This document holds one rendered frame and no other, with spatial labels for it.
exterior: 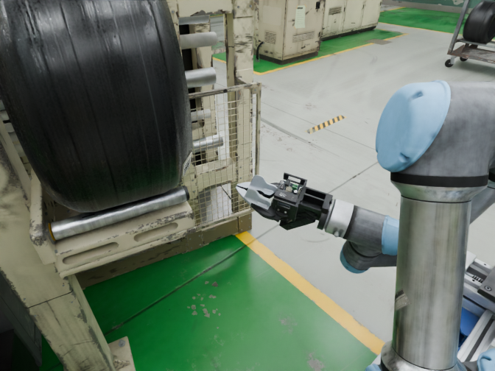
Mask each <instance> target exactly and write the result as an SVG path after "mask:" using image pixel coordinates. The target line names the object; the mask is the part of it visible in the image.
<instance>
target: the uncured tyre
mask: <svg viewBox="0 0 495 371"><path fill-rule="evenodd" d="M0 97H1V100H2V102H3V104H4V107H5V110H6V111H7V115H8V116H9V119H10V122H11V124H12V126H13V129H14V130H15V134H16V135H17V137H18V140H19V142H20V144H21V146H22V148H23V151H24V153H25V155H26V157H27V159H28V161H29V163H30V165H31V167H32V168H33V170H34V172H35V174H36V176H37V177H38V179H39V180H40V182H41V184H42V186H43V187H44V189H45V190H46V192H47V193H48V195H49V196H50V197H51V198H52V199H53V200H54V201H55V202H57V203H59V204H61V205H64V206H66V207H68V208H71V209H73V210H75V211H78V212H80V213H84V212H97V211H102V210H104V209H108V208H112V207H116V206H118V205H123V204H126V203H129V202H134V201H137V200H140V199H144V198H148V197H152V196H155V195H158V194H163V193H166V192H167V191H169V190H170V189H172V188H174V187H175V186H177V185H178V183H179V182H180V180H181V175H182V168H183V164H184V162H185V161H186V159H187V157H188V156H189V155H190V153H191V152H192V117H191V109H190V102H189V92H188V87H187V82H186V75H185V70H184V66H183V59H182V56H181V52H180V46H179V43H178V37H177V34H176V31H175V26H174V23H173V20H172V16H171V13H170V10H169V6H168V4H167V1H166V0H0Z"/></svg>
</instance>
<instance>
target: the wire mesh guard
mask: <svg viewBox="0 0 495 371"><path fill-rule="evenodd" d="M257 87H258V93H257V94H256V97H253V98H256V104H253V105H256V110H252V111H256V116H254V117H256V128H255V129H253V130H256V134H255V136H256V140H255V141H256V145H255V147H256V152H255V157H253V158H255V162H254V163H255V167H254V168H255V172H254V173H255V175H259V157H260V127H261V82H252V83H248V84H243V85H235V86H231V87H226V88H218V89H214V90H209V91H201V92H196V93H189V99H195V102H196V98H200V97H202V98H203V97H204V96H209V98H210V96H212V95H217V94H221V93H223V102H224V93H228V92H230V102H226V103H231V92H233V91H236V101H234V102H236V107H235V108H236V110H237V108H238V107H237V101H241V100H243V106H242V107H243V119H241V120H243V125H242V126H243V132H238V121H240V120H238V114H242V113H237V114H234V115H237V139H234V140H237V145H234V146H237V147H238V145H240V144H238V139H240V138H238V133H243V155H244V144H246V143H249V147H248V148H249V153H247V154H249V158H248V159H249V179H247V180H249V182H250V153H252V152H250V148H251V147H250V142H252V141H250V136H253V135H250V118H254V117H250V112H252V111H250V99H252V98H250V88H257ZM245 89H249V105H245V106H249V111H248V112H249V118H248V119H249V130H247V131H249V136H247V137H249V142H246V143H244V138H246V137H244V132H246V131H244V126H245V125H244V107H245V106H244V100H245V99H244V90H245ZM240 90H243V99H241V100H237V91H240ZM226 103H222V104H224V117H220V118H224V119H225V117H228V116H225V104H226ZM216 105H217V111H216V112H217V119H218V124H217V125H218V131H216V132H219V137H218V138H219V144H221V143H220V138H221V137H224V136H221V137H220V131H222V130H220V131H219V125H220V124H219V119H220V118H218V112H219V111H218V105H221V104H216ZM211 106H214V105H211V98H210V106H206V107H210V108H211ZM199 108H203V112H204V104H203V107H199ZM199 108H197V102H196V108H195V109H196V110H197V109H199ZM195 109H192V110H195ZM231 109H234V108H231ZM231 109H227V110H231ZM220 111H223V110H220ZM216 112H210V114H212V113H216ZM248 112H246V113H248ZM205 114H208V113H204V114H201V115H204V122H205V127H204V128H205V130H206V128H207V127H206V121H210V120H211V126H210V127H211V129H212V127H213V126H212V120H214V119H210V120H206V121H205ZM201 115H198V114H197V115H196V117H197V122H196V123H197V125H198V123H200V122H203V121H200V122H198V116H201ZM234 115H230V117H231V116H234ZM192 117H195V116H192ZM231 122H234V121H231ZM231 122H227V123H231ZM196 123H192V124H196ZM227 123H224V124H227ZM252 124H255V123H252ZM246 125H248V124H246ZM214 126H216V125H214ZM242 126H239V127H242ZM233 128H236V127H233ZM200 129H203V128H200ZM200 129H199V125H198V129H197V130H198V132H199V130H200ZM229 129H231V146H229V147H231V148H232V147H233V146H232V141H234V140H232V135H233V134H232V128H229ZM229 129H224V131H226V130H229ZM192 131H193V130H192ZM210 133H212V140H213V139H215V138H213V133H215V132H213V130H212V132H210ZM210 133H205V134H203V135H206V134H210ZM234 134H236V133H234ZM197 136H199V142H203V141H200V134H199V135H197ZM197 136H194V137H197ZM225 136H228V135H225ZM209 140H211V139H209ZM207 141H208V140H206V146H205V147H206V148H207ZM199 142H196V143H199ZM226 142H228V141H226V137H225V142H223V143H225V148H222V149H225V152H226V148H228V147H226ZM192 143H193V136H192ZM196 143H193V150H194V144H196ZM214 145H216V144H214V141H213V145H210V146H213V151H211V152H214V151H216V150H214ZM252 147H254V146H252ZM201 148H204V147H201ZM201 148H198V149H200V154H199V155H200V156H201V155H202V154H205V153H207V158H206V159H209V158H208V149H207V152H205V153H202V154H201ZM248 148H245V149H248ZM217 150H219V151H220V150H221V149H217ZM240 150H242V149H240ZM237 151H239V150H237ZM229 153H230V152H229ZM225 154H226V159H225V160H226V165H223V166H226V168H227V165H228V164H227V154H228V153H225ZM225 154H222V155H225ZM220 155H221V154H220ZM220 155H217V156H220ZM245 155H246V154H245ZM193 156H194V162H197V161H200V160H197V161H195V156H196V155H193ZM193 156H192V157H193ZM239 156H241V155H239V152H238V156H236V157H238V161H237V162H238V167H235V168H238V172H236V173H238V177H236V178H238V183H240V182H242V181H240V182H239V167H240V166H239ZM214 157H216V156H213V157H211V158H214ZM233 158H235V157H233V151H232V171H233V169H235V168H233ZM203 160H205V159H203ZM219 161H220V166H218V167H220V169H221V161H222V160H221V158H220V160H219ZM219 161H217V162H219ZM191 163H193V162H191ZM201 163H202V156H201ZM215 163H216V162H214V168H213V169H214V171H215V168H218V167H215ZM234 163H236V162H234ZM209 164H211V163H208V164H205V165H209ZM246 165H248V164H246ZM203 166H204V165H203V164H202V172H204V171H203ZM197 167H200V166H197ZM197 167H196V164H195V167H194V168H195V169H196V168H197ZM192 169H193V168H192ZM228 170H230V169H228ZM225 171H227V170H225ZM222 172H224V171H221V182H220V183H222V177H224V176H222ZM197 173H199V172H197V170H196V173H194V174H196V176H197ZM188 175H191V174H190V168H189V174H188ZM188 175H186V176H188ZM228 175H229V174H228V171H227V175H226V176H227V180H226V181H227V185H226V186H229V185H228ZM246 175H248V174H246ZM203 177H205V176H202V178H203ZM234 179H235V178H234V176H233V179H231V180H233V184H231V185H233V188H232V189H233V193H232V194H235V193H234V184H235V183H234ZM223 182H225V181H223ZM215 184H216V192H217V183H215ZM215 184H213V185H215ZM208 186H210V193H211V191H213V190H215V189H213V190H211V186H212V185H208ZM208 186H206V187H208ZM203 188H204V192H203V193H205V187H203ZM232 189H230V190H232ZM228 191H229V190H228ZM206 192H208V191H206ZM236 193H238V192H236ZM226 196H228V195H226ZM226 196H224V197H226ZM208 197H210V196H208ZM239 197H240V195H239V196H238V198H239ZM203 198H205V202H203V203H207V202H206V196H205V197H203ZM232 199H234V198H232ZM228 200H230V199H228ZM223 202H224V201H223V197H222V208H223ZM238 202H239V201H238ZM234 203H235V202H233V203H231V204H234ZM200 204H202V203H200ZM200 204H198V205H200ZM245 204H247V203H245V201H244V204H243V205H244V208H243V209H244V210H243V211H239V210H238V211H239V212H237V213H233V214H231V215H229V214H230V213H229V209H230V208H229V205H230V204H228V209H227V210H228V213H227V214H228V216H224V211H223V217H222V218H219V216H218V219H215V220H213V221H210V222H208V221H209V220H210V219H209V220H208V219H207V221H205V222H206V223H204V224H201V225H198V224H200V223H198V224H196V226H195V227H196V231H197V230H200V229H203V228H205V227H209V226H212V225H215V224H218V223H220V222H224V221H227V220H229V219H232V218H235V217H238V216H241V215H244V214H246V213H250V212H253V211H255V210H254V209H250V205H249V208H248V209H246V210H245ZM238 206H239V205H238ZM204 208H206V206H205V207H204ZM234 208H235V207H234ZM200 209H202V208H200ZM215 209H216V208H215ZM212 210H214V209H212V204H211V210H210V211H212ZM207 212H208V211H206V216H204V217H207ZM234 212H235V211H234ZM213 214H215V213H213V212H212V214H211V215H212V219H213ZM208 216H210V215H208ZM204 217H201V218H200V219H201V223H203V222H202V218H204ZM196 220H197V219H196V218H195V222H196ZM197 225H198V226H197Z"/></svg>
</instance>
